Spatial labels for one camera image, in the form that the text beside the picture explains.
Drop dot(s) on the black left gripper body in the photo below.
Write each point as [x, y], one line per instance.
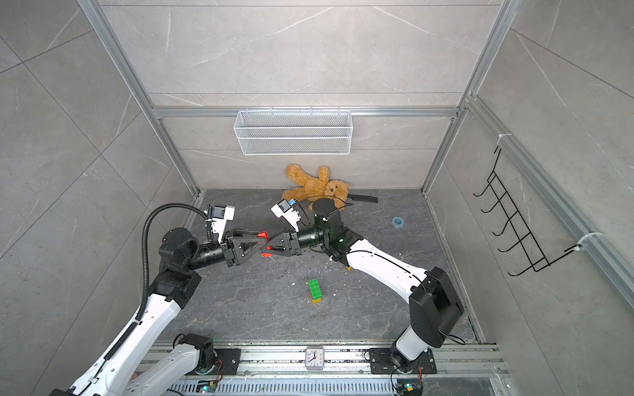
[225, 243]

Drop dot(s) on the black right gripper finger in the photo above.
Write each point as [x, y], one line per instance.
[279, 240]
[271, 251]

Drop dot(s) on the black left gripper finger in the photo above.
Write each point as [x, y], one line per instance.
[245, 234]
[244, 251]

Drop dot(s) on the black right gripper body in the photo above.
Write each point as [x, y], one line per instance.
[294, 234]

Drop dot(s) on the red long lego brick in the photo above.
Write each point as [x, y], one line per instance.
[264, 235]

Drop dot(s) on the green lego brick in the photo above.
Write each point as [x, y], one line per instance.
[315, 290]

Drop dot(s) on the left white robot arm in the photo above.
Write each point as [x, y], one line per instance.
[182, 255]

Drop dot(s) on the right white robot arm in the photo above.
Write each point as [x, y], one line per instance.
[434, 305]

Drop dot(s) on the brown teddy bear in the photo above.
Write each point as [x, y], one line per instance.
[314, 188]

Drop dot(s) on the black comb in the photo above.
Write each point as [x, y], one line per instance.
[363, 198]

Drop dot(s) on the blue tape roll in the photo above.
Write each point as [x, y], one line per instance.
[398, 222]

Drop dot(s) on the small white clock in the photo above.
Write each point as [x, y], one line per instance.
[314, 358]

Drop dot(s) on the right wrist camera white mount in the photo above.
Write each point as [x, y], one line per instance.
[285, 209]

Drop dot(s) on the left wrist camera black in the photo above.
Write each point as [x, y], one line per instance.
[216, 220]

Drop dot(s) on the white wire mesh basket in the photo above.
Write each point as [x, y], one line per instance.
[294, 132]

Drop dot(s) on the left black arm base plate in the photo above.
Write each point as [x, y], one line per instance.
[227, 360]

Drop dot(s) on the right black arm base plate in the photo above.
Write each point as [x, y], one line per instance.
[384, 361]

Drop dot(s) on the black wire hook rack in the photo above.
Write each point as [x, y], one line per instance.
[516, 224]

